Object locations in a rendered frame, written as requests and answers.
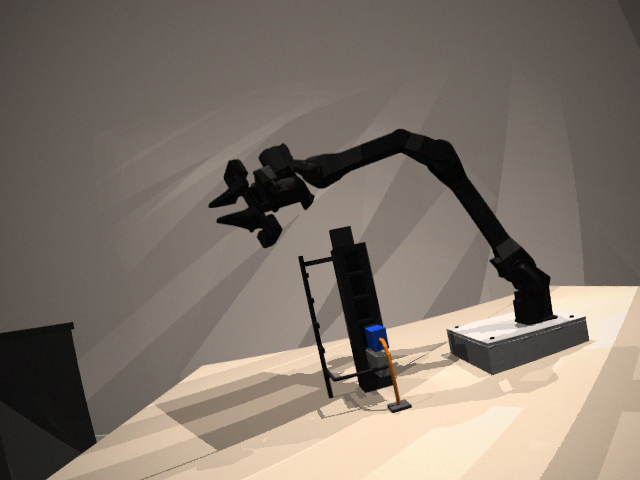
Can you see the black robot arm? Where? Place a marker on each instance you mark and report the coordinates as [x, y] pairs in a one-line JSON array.
[[532, 303]]

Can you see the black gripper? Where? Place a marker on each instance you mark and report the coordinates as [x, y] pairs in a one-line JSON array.
[[253, 217]]

